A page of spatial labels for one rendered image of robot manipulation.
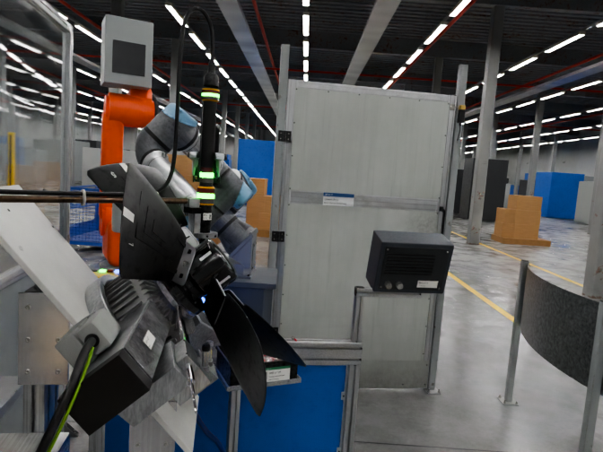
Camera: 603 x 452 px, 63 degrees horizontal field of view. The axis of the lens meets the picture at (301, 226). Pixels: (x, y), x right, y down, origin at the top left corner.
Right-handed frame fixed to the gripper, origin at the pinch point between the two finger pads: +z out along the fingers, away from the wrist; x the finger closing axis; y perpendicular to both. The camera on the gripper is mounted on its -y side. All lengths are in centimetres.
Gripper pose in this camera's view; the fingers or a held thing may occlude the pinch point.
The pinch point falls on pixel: (206, 153)
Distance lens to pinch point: 122.6
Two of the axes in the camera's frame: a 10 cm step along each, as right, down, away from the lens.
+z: 1.6, 1.1, -9.8
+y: -0.7, 9.9, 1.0
